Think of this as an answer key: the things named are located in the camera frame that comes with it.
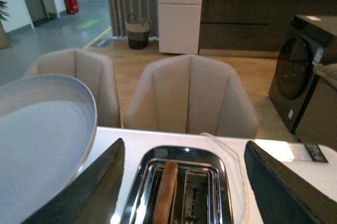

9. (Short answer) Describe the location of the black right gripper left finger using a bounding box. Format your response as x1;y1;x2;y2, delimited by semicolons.
23;138;125;223

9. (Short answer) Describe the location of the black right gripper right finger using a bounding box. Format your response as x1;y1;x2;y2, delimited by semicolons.
244;141;336;223

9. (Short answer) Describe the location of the brown bread slice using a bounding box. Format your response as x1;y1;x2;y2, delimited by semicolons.
152;161;178;223

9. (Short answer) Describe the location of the grey round plate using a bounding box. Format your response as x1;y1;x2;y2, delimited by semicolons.
1;74;97;223

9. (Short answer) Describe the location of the black label sticker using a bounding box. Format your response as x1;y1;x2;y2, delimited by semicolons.
304;143;328;163

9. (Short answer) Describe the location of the white chrome toaster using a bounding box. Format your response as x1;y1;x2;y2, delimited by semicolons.
120;145;234;224

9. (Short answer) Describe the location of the black washing machine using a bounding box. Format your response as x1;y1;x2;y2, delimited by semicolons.
269;15;336;133

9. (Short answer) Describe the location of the beige left chair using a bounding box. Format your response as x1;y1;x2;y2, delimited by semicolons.
23;47;122;129

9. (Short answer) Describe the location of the beige chair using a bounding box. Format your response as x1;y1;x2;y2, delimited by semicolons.
23;47;122;129
123;55;259;139

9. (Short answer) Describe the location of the beige right chair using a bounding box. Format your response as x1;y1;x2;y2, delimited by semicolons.
123;55;259;139

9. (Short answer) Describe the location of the woven laundry basket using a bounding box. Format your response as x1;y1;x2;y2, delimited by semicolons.
126;13;151;50

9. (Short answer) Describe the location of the dark kitchen counter cabinet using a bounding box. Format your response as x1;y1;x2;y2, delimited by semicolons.
199;0;336;57

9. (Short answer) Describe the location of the green potted plant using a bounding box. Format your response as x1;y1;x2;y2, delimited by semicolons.
1;0;9;49

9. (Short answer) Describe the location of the red bin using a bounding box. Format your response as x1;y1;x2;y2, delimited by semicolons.
64;0;79;14

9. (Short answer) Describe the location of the white drawer cabinet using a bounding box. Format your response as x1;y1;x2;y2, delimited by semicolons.
157;0;202;54

